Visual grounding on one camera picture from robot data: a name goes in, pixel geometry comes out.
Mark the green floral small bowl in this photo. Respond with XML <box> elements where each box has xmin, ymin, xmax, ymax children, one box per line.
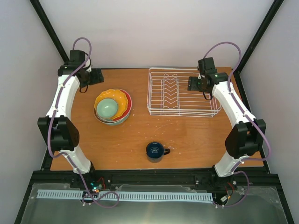
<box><xmin>97</xmin><ymin>98</ymin><xmax>118</xmax><ymax>118</ymax></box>

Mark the yellow polka dot plate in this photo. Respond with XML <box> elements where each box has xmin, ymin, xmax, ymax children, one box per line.
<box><xmin>94</xmin><ymin>89</ymin><xmax>128</xmax><ymax>119</ymax></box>

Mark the dark blue mug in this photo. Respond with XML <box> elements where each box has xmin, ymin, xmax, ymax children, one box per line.
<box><xmin>145</xmin><ymin>142</ymin><xmax>171</xmax><ymax>163</ymax></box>

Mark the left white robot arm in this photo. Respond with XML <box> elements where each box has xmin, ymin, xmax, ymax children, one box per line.
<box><xmin>37</xmin><ymin>49</ymin><xmax>104</xmax><ymax>188</ymax></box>

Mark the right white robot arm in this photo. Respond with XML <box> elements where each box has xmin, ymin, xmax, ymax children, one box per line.
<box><xmin>187</xmin><ymin>57</ymin><xmax>266</xmax><ymax>177</ymax></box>

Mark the red floral plate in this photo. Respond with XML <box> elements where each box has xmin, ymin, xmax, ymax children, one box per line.
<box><xmin>113</xmin><ymin>89</ymin><xmax>132</xmax><ymax>121</ymax></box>

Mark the striped large bowl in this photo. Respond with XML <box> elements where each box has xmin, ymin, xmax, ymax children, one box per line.
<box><xmin>93</xmin><ymin>103</ymin><xmax>132</xmax><ymax>126</ymax></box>

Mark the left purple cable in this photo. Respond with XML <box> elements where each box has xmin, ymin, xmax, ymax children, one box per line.
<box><xmin>47</xmin><ymin>37</ymin><xmax>120</xmax><ymax>208</ymax></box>

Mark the white wire dish rack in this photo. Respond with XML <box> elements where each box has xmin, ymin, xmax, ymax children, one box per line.
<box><xmin>147</xmin><ymin>67</ymin><xmax>221</xmax><ymax>117</ymax></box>

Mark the left black frame post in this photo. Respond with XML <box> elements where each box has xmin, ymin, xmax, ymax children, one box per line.
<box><xmin>30</xmin><ymin>0</ymin><xmax>69</xmax><ymax>62</ymax></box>

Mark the black frame post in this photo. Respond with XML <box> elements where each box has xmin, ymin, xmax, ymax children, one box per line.
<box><xmin>235</xmin><ymin>0</ymin><xmax>284</xmax><ymax>75</ymax></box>
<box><xmin>30</xmin><ymin>0</ymin><xmax>69</xmax><ymax>62</ymax></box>

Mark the right black frame post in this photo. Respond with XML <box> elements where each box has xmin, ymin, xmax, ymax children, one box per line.
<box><xmin>235</xmin><ymin>0</ymin><xmax>284</xmax><ymax>75</ymax></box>

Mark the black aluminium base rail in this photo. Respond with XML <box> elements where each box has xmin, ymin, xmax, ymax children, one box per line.
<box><xmin>30</xmin><ymin>169</ymin><xmax>280</xmax><ymax>189</ymax></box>

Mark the light blue cable duct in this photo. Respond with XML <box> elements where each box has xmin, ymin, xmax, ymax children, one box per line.
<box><xmin>36</xmin><ymin>189</ymin><xmax>213</xmax><ymax>203</ymax></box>

